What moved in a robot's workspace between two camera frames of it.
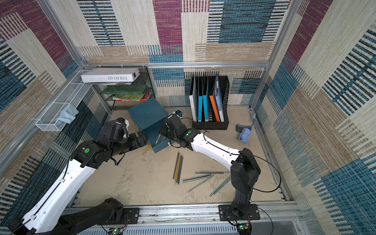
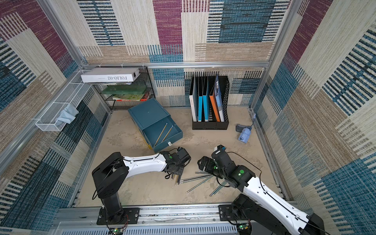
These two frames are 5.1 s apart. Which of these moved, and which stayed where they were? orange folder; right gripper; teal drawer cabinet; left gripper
Moved: right gripper; left gripper
Stayed: orange folder; teal drawer cabinet
